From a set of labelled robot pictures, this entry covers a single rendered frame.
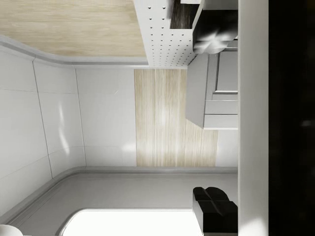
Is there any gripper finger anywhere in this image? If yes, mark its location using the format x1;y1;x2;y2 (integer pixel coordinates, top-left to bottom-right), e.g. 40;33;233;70
193;9;239;54
192;186;239;234

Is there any white cabinet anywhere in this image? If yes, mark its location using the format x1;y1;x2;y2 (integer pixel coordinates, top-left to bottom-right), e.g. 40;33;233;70
185;53;239;130

